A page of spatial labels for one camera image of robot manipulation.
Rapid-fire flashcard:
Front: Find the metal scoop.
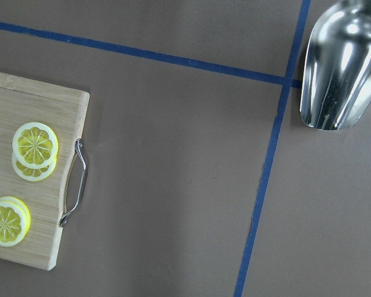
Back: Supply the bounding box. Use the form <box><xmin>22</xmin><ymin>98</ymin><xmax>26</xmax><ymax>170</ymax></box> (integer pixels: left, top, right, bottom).
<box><xmin>300</xmin><ymin>1</ymin><xmax>371</xmax><ymax>131</ymax></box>

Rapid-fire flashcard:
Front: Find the separate lemon slice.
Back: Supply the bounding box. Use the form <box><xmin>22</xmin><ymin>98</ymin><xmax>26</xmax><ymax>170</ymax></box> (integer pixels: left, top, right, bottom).
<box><xmin>0</xmin><ymin>196</ymin><xmax>32</xmax><ymax>248</ymax></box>

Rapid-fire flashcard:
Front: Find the lower stacked lemon slice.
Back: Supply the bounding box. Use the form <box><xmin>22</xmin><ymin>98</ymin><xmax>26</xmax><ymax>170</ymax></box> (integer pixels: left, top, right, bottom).
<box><xmin>12</xmin><ymin>153</ymin><xmax>57</xmax><ymax>182</ymax></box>

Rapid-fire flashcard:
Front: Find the metal board handle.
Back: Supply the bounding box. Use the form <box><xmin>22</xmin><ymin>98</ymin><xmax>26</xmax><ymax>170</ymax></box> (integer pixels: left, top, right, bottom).
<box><xmin>58</xmin><ymin>138</ymin><xmax>88</xmax><ymax>228</ymax></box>

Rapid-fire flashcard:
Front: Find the bamboo cutting board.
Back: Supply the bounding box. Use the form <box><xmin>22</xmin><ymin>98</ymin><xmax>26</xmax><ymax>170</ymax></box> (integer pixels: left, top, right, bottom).
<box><xmin>0</xmin><ymin>72</ymin><xmax>90</xmax><ymax>270</ymax></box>

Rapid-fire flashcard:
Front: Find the upper lemon slice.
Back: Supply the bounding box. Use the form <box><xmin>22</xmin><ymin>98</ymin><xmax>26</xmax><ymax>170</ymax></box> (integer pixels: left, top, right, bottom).
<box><xmin>12</xmin><ymin>122</ymin><xmax>59</xmax><ymax>169</ymax></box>

